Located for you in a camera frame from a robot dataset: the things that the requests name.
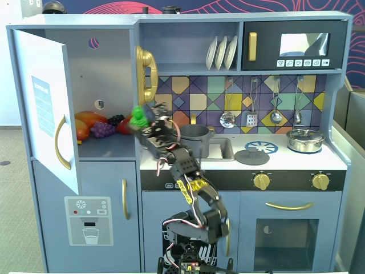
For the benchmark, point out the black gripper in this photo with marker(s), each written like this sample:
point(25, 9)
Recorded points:
point(150, 119)

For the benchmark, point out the green toy pineapple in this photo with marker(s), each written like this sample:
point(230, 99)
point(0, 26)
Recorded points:
point(138, 117)

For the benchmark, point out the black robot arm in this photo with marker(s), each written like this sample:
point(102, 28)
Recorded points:
point(211, 217)

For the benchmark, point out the blue shopping list cabinet door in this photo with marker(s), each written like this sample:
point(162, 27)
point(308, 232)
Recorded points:
point(28, 57)

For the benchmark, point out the red toy fruit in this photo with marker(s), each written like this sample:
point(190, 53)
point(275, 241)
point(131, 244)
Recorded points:
point(124, 128)

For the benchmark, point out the dark toy grapes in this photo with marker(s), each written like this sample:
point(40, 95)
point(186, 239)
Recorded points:
point(116, 119)

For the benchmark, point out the purple toy grapes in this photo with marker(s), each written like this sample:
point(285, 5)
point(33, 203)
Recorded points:
point(102, 129)

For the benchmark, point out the gold toy faucet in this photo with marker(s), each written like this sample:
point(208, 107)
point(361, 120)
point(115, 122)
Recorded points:
point(193, 118)

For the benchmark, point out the gray toy pot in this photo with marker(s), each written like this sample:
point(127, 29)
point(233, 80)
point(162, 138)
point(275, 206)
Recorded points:
point(196, 134)

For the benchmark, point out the orange toy mango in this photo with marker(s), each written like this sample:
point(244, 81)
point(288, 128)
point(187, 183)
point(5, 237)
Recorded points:
point(91, 115)

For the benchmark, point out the gold toy telephone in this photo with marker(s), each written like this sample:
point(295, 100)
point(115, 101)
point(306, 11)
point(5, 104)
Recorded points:
point(145, 61)

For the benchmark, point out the yellow orange toy fruit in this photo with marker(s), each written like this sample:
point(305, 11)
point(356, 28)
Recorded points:
point(81, 129)

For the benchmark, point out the silver skimmer spoon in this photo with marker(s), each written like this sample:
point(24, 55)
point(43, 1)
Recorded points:
point(227, 120)

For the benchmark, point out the blue dishwasher door with print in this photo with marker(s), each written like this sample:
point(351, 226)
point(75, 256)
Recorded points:
point(151, 205)

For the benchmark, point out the gray toy sink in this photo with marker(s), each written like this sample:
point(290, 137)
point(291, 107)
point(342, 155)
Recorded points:
point(225, 151)

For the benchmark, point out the white toy plate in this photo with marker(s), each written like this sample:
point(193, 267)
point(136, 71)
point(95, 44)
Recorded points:
point(230, 52)
point(220, 54)
point(211, 54)

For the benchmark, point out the blue toy kitchen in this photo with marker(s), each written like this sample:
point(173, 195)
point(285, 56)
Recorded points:
point(188, 28)

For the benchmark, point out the silver slotted spatula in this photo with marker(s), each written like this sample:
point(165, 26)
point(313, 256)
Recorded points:
point(251, 120)

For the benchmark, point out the gray pot lid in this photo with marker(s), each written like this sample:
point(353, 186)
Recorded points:
point(252, 158)

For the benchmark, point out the blue freezer door with dispenser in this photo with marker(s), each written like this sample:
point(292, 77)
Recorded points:
point(51, 185)

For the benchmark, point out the black cylindrical object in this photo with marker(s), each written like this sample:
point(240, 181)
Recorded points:
point(171, 10)

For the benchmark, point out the silver ladle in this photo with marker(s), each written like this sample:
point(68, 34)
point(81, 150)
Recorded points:
point(275, 117)

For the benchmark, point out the gold stove knob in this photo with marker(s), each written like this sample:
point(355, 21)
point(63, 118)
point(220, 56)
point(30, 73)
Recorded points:
point(261, 182)
point(320, 182)

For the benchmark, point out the black floor outlet cover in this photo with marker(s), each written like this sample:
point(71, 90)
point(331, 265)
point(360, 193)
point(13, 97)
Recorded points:
point(4, 163)

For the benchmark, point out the blue oven door with window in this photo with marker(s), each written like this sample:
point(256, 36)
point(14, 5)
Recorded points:
point(248, 228)

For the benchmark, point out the black toy microwave door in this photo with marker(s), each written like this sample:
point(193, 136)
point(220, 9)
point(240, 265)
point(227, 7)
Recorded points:
point(268, 28)

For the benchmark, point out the silver steel pot with lid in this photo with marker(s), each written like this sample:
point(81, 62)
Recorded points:
point(305, 142)

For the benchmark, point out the gray desk divider panel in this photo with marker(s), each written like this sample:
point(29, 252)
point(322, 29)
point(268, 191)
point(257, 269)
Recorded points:
point(350, 171)

